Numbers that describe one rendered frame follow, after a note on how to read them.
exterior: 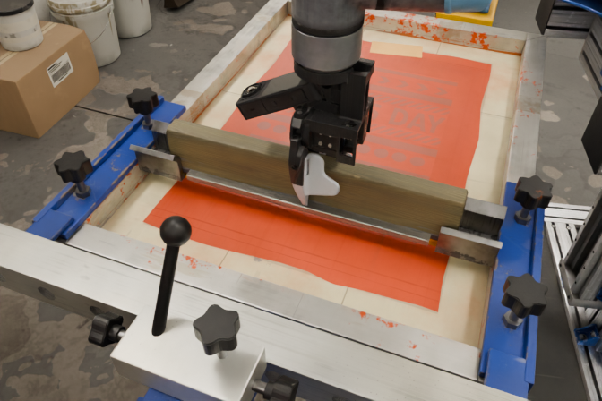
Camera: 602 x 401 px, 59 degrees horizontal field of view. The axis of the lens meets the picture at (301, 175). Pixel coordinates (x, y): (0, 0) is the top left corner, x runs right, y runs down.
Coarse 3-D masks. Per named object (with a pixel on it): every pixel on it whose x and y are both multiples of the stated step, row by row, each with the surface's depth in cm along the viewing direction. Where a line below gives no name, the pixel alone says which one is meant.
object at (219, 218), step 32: (288, 64) 105; (224, 128) 90; (192, 192) 79; (224, 192) 79; (160, 224) 74; (192, 224) 74; (224, 224) 74; (256, 224) 74; (288, 224) 74; (256, 256) 70
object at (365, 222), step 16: (192, 176) 76; (208, 176) 75; (240, 192) 74; (256, 192) 73; (272, 192) 73; (304, 208) 71; (320, 208) 71; (352, 224) 70; (368, 224) 69; (384, 224) 69; (416, 240) 67
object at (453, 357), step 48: (288, 0) 119; (240, 48) 103; (480, 48) 110; (528, 48) 103; (192, 96) 91; (528, 96) 91; (528, 144) 82; (96, 240) 68; (240, 288) 62; (288, 288) 62; (384, 336) 58; (432, 336) 58; (480, 336) 60
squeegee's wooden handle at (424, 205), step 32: (192, 128) 73; (192, 160) 75; (224, 160) 73; (256, 160) 71; (288, 192) 72; (352, 192) 68; (384, 192) 66; (416, 192) 64; (448, 192) 64; (416, 224) 67; (448, 224) 65
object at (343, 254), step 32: (384, 64) 105; (416, 64) 105; (448, 64) 105; (480, 64) 105; (480, 96) 97; (448, 128) 90; (448, 160) 84; (320, 224) 74; (288, 256) 70; (320, 256) 70; (352, 256) 70; (384, 256) 70; (416, 256) 70; (448, 256) 70; (384, 288) 66; (416, 288) 66
